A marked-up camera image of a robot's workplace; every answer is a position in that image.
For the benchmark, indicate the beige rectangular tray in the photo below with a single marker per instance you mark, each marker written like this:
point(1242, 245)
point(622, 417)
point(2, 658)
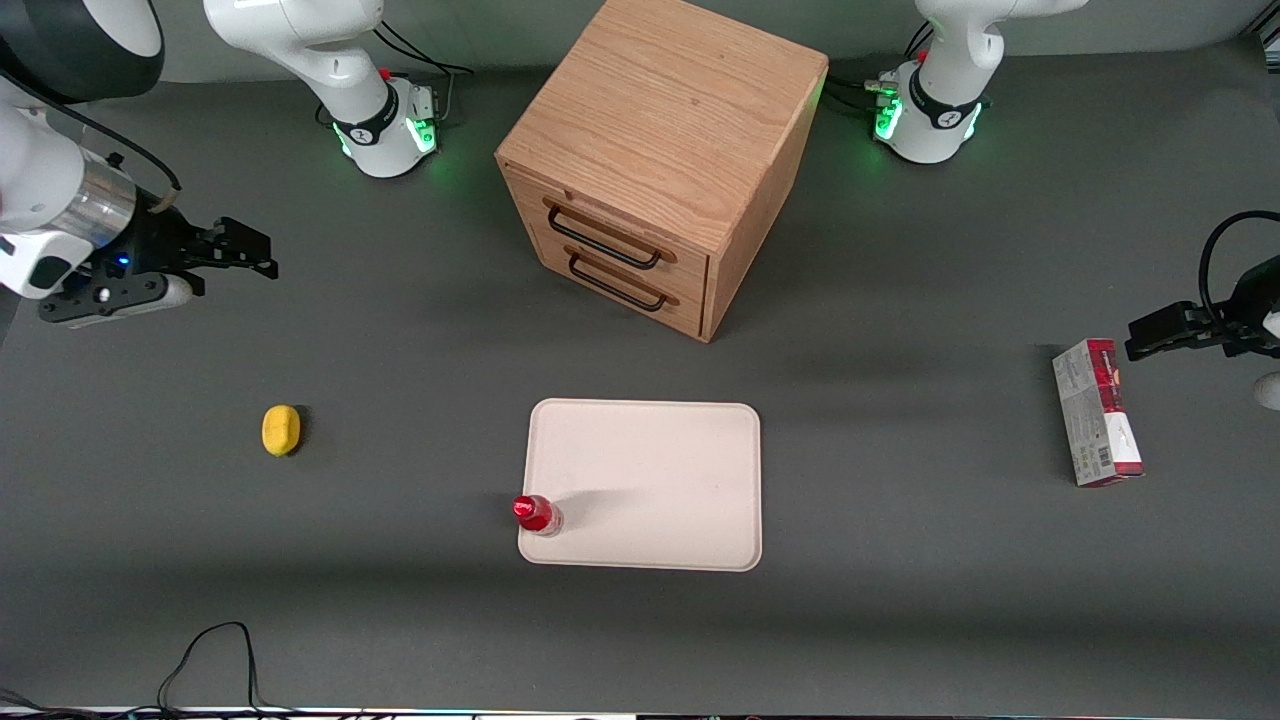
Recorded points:
point(650, 480)

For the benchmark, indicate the wooden drawer front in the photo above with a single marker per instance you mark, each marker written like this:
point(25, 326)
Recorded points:
point(625, 225)
point(640, 305)

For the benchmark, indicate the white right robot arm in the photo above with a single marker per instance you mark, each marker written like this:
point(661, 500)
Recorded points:
point(335, 60)

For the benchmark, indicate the yellow lemon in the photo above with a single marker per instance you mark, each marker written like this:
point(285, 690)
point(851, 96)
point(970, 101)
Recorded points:
point(281, 431)

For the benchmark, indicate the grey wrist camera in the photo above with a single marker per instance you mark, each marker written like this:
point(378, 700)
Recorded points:
point(115, 298)
point(1270, 390)

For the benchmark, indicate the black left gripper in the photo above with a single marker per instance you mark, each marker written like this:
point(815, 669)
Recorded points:
point(1252, 303)

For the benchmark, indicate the wooden drawer cabinet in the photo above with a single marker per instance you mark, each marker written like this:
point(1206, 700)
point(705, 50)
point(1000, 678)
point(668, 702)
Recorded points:
point(670, 110)

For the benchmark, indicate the grey and red carton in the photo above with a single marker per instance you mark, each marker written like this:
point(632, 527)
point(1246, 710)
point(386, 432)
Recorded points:
point(1095, 420)

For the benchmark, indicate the red coke bottle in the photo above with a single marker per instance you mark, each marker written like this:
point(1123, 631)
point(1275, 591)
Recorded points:
point(535, 513)

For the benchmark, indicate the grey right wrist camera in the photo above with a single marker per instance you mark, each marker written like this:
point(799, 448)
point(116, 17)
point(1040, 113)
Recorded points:
point(115, 298)

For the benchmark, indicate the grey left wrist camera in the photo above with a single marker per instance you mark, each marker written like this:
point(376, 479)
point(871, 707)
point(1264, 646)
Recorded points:
point(1270, 390)

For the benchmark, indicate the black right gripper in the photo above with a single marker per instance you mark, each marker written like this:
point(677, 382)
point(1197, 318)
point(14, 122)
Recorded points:
point(152, 243)

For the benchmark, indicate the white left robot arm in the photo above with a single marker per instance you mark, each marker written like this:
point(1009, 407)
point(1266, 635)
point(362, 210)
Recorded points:
point(945, 100)

